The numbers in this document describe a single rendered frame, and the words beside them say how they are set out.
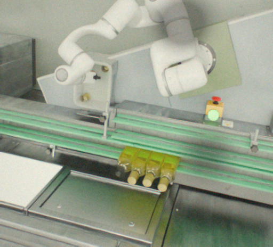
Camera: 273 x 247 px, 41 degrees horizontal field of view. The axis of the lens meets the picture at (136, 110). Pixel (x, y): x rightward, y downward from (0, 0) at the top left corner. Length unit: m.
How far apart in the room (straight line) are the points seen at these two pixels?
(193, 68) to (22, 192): 0.82
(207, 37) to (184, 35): 0.25
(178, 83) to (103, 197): 0.57
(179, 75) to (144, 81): 0.46
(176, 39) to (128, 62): 0.45
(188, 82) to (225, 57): 0.34
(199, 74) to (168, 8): 0.26
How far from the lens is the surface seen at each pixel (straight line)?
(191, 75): 1.19
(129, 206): 1.45
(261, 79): 1.59
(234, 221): 1.55
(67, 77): 1.34
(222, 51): 1.49
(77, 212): 1.41
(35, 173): 1.63
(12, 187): 1.55
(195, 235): 1.43
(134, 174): 1.38
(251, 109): 1.63
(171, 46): 1.24
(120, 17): 1.33
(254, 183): 1.56
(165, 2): 1.28
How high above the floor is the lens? 2.28
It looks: 65 degrees down
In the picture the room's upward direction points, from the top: 143 degrees counter-clockwise
